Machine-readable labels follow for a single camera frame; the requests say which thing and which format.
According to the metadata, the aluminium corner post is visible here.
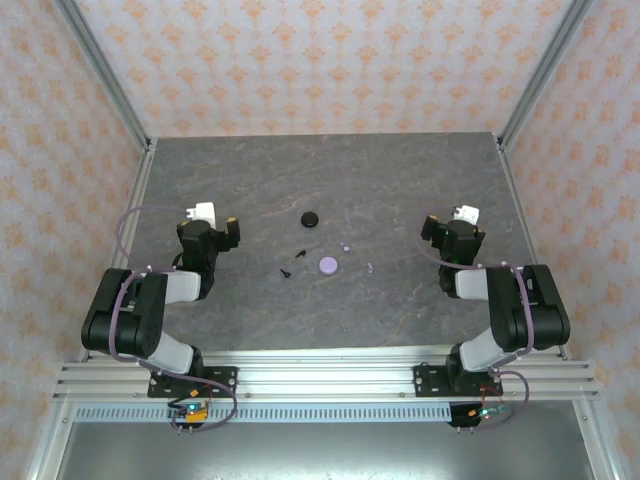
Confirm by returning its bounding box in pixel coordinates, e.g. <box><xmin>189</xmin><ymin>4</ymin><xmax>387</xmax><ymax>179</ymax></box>
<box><xmin>497</xmin><ymin>0</ymin><xmax>595</xmax><ymax>150</ymax></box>
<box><xmin>52</xmin><ymin>0</ymin><xmax>154</xmax><ymax>151</ymax></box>

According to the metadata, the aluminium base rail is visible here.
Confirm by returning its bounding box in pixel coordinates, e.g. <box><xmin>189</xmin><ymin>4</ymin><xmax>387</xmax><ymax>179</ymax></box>
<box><xmin>52</xmin><ymin>348</ymin><xmax>601</xmax><ymax>401</ymax></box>

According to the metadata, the slotted grey cable duct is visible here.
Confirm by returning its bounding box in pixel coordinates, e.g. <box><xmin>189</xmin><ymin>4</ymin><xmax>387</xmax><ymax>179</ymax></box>
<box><xmin>73</xmin><ymin>405</ymin><xmax>454</xmax><ymax>424</ymax></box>

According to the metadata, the aluminium table side rail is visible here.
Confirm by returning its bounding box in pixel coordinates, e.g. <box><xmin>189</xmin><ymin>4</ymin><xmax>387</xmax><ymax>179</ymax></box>
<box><xmin>496</xmin><ymin>137</ymin><xmax>572</xmax><ymax>361</ymax></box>
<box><xmin>79</xmin><ymin>137</ymin><xmax>159</xmax><ymax>364</ymax></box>

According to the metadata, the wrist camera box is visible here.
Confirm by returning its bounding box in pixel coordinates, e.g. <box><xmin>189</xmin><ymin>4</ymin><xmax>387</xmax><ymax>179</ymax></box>
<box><xmin>451</xmin><ymin>204</ymin><xmax>481</xmax><ymax>225</ymax></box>
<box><xmin>184</xmin><ymin>200</ymin><xmax>218</xmax><ymax>225</ymax></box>

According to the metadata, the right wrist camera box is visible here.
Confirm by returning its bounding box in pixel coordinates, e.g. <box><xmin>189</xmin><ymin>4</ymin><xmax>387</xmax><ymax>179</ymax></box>
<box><xmin>451</xmin><ymin>204</ymin><xmax>481</xmax><ymax>225</ymax></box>

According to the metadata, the aluminium frame leg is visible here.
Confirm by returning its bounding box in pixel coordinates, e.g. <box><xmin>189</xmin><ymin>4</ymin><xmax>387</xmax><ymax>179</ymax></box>
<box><xmin>573</xmin><ymin>399</ymin><xmax>619</xmax><ymax>480</ymax></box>
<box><xmin>27</xmin><ymin>399</ymin><xmax>76</xmax><ymax>480</ymax></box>

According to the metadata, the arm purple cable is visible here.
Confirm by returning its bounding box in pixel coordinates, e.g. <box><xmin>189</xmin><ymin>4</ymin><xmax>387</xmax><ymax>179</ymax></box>
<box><xmin>416</xmin><ymin>232</ymin><xmax>536</xmax><ymax>431</ymax></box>
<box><xmin>107</xmin><ymin>203</ymin><xmax>239</xmax><ymax>432</ymax></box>

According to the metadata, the grey metal panel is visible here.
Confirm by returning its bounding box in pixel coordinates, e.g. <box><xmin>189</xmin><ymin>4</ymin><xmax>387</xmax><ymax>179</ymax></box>
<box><xmin>29</xmin><ymin>420</ymin><xmax>611</xmax><ymax>480</ymax></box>

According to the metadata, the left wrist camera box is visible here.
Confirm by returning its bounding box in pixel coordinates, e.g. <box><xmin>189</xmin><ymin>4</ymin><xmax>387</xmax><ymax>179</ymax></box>
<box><xmin>184</xmin><ymin>200</ymin><xmax>218</xmax><ymax>225</ymax></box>

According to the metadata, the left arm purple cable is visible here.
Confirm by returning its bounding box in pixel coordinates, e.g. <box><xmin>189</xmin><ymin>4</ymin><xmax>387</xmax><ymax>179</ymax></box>
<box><xmin>107</xmin><ymin>203</ymin><xmax>239</xmax><ymax>432</ymax></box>

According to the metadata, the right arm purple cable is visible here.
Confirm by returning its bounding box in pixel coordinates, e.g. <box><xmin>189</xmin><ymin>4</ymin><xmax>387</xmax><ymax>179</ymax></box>
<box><xmin>416</xmin><ymin>232</ymin><xmax>536</xmax><ymax>431</ymax></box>

